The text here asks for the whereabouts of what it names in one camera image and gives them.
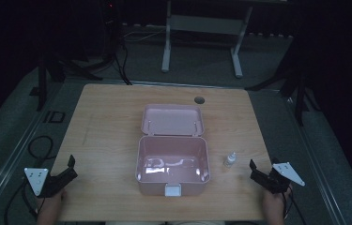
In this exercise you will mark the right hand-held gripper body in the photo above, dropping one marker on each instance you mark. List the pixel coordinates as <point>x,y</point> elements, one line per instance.
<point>284,173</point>

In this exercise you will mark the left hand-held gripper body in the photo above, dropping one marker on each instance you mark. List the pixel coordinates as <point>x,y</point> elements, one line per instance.
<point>36,179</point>

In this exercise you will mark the small clear dropper bottle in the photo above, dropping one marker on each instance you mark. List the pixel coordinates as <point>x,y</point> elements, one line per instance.
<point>229,160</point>

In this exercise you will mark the pink plastic storage box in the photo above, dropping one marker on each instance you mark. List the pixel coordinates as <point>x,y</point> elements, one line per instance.
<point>172,153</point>

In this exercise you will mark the person's left hand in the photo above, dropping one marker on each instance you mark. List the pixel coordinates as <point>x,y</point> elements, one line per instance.
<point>51,207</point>

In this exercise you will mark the person's right hand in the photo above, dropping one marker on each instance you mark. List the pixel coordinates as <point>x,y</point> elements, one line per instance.
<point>273,206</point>

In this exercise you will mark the black metal stand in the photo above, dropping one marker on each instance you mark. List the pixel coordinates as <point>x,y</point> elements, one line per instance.
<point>298,93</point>
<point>42,84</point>

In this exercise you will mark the round grey table grommet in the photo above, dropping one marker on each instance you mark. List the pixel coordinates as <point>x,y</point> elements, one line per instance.
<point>199,100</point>

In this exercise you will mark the white metal desk frame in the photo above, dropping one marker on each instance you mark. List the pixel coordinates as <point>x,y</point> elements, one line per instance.
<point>205,24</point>

